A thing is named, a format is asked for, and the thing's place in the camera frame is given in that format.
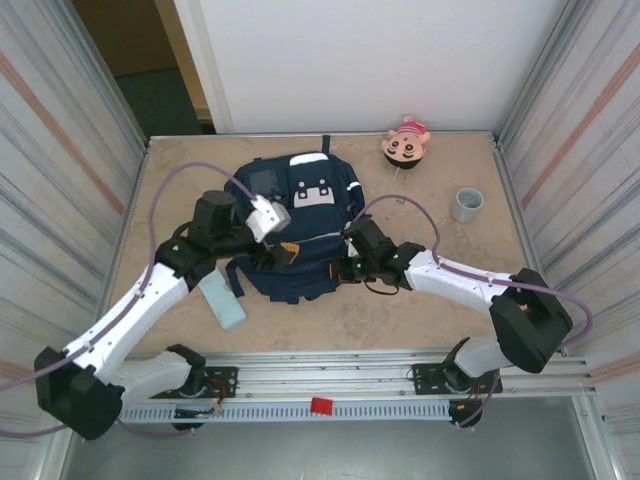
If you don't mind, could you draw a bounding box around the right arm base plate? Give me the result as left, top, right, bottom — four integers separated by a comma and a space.
410, 362, 503, 396

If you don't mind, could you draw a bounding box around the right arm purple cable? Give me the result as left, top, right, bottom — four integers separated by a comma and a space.
349, 195, 595, 431

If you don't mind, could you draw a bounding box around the plush doll head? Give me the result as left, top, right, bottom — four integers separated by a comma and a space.
381, 114, 432, 172

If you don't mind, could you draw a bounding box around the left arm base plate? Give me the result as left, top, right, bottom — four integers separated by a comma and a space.
148, 366, 239, 400

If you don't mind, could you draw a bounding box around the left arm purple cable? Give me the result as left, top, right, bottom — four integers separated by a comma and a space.
0, 162, 261, 441

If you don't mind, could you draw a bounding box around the black cable junction box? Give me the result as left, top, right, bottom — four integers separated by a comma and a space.
172, 404, 224, 431
448, 399, 485, 430

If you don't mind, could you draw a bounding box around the white door frame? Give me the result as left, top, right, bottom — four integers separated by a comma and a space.
172, 0, 236, 135

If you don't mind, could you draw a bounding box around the grey cup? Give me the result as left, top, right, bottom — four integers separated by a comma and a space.
453, 187, 485, 224

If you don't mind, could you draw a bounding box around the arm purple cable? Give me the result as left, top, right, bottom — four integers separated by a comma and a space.
349, 195, 595, 431
0, 162, 261, 441

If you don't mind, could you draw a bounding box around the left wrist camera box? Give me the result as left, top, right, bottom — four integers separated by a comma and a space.
244, 194, 293, 244

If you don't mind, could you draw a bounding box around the aluminium table frame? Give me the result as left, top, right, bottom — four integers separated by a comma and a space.
52, 130, 599, 405

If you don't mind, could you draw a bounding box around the grey slotted cable duct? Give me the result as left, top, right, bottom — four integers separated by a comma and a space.
119, 402, 454, 424

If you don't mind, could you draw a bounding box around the navy blue backpack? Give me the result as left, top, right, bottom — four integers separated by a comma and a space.
223, 134, 365, 305

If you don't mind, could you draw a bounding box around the light blue pencil case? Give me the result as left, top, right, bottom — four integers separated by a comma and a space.
199, 269, 247, 331

